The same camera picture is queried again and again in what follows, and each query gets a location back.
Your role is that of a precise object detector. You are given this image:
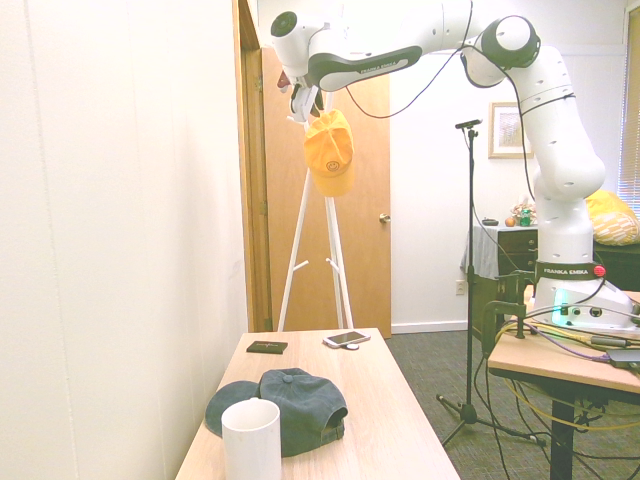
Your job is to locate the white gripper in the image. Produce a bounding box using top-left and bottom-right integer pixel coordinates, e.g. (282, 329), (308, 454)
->
(288, 79), (325, 124)

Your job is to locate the yellow smiley baseball cap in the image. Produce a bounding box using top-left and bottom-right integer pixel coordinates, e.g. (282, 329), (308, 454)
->
(303, 109), (356, 198)

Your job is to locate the dark blue baseball cap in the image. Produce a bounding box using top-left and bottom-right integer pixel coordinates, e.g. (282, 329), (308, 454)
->
(205, 367), (349, 459)

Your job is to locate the orange wooden door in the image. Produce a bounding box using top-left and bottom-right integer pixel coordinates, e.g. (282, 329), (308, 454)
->
(260, 47), (392, 334)

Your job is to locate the white coat rack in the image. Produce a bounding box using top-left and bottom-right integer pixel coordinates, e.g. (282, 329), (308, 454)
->
(273, 3), (357, 334)

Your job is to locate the grey draped cloth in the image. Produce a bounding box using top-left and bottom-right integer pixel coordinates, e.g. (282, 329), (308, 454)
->
(459, 224), (501, 279)

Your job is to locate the white smartphone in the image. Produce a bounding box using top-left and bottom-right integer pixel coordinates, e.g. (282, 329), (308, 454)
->
(322, 330), (374, 349)

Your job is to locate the dark wooden sideboard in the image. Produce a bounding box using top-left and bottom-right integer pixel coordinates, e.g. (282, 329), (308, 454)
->
(472, 224), (640, 346)

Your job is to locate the black card wallet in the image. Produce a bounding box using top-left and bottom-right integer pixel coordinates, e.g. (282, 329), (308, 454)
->
(246, 340), (290, 356)

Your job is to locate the black C-clamp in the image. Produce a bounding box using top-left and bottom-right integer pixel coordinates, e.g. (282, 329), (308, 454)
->
(482, 272), (531, 351)

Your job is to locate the yellow bag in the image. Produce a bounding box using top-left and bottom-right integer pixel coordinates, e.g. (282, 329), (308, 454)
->
(583, 190), (640, 246)

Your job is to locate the white mug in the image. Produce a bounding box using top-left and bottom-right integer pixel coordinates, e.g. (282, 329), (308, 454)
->
(221, 398), (282, 480)

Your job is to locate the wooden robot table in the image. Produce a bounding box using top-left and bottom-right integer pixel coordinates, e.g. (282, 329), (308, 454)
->
(487, 284), (640, 480)

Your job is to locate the dark grey adapter box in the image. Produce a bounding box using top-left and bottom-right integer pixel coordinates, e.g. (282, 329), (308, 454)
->
(607, 349), (640, 369)

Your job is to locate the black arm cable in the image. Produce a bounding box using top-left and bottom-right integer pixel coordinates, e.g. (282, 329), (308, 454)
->
(342, 4), (584, 201)

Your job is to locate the orange wooden door frame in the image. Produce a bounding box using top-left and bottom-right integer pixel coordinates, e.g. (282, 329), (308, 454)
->
(232, 0), (275, 334)

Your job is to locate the framed wall picture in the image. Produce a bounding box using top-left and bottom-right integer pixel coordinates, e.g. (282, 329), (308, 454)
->
(488, 101), (534, 160)

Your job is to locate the black camera tripod stand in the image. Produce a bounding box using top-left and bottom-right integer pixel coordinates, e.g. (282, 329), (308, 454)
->
(435, 127), (549, 449)

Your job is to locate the yellow cable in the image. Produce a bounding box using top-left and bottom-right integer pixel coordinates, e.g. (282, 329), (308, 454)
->
(494, 319), (640, 436)

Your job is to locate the purple cable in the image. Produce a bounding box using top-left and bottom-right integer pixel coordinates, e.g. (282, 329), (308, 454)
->
(529, 324), (640, 371)

